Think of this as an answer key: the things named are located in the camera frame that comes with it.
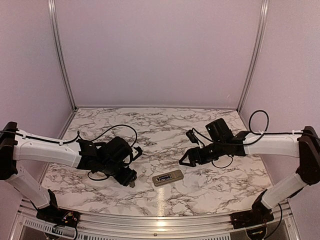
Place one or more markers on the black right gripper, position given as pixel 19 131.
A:
pixel 193 152

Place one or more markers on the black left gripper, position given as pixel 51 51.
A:
pixel 126 178

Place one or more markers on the grey battery cover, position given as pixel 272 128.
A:
pixel 132 184

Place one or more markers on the black battery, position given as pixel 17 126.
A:
pixel 165 178

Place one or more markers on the white remote control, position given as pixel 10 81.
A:
pixel 176 176

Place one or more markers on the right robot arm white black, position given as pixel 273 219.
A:
pixel 303 145

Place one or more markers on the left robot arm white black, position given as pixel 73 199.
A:
pixel 109 158

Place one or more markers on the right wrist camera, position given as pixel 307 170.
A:
pixel 193 139

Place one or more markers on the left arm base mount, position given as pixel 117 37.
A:
pixel 59 217

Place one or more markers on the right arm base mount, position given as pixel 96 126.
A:
pixel 249 218

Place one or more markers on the right aluminium frame post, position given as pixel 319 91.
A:
pixel 258 42

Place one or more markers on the aluminium frame post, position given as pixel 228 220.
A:
pixel 59 52
pixel 258 42

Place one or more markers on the front aluminium rail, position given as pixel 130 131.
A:
pixel 98 226

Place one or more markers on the left aluminium frame post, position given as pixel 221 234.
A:
pixel 59 52

